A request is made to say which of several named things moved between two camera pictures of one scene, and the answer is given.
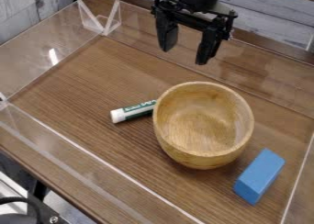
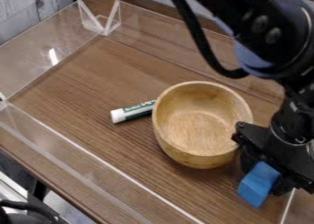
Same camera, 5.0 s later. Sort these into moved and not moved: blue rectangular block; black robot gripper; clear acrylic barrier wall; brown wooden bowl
Moved: black robot gripper
Not moved: blue rectangular block; clear acrylic barrier wall; brown wooden bowl
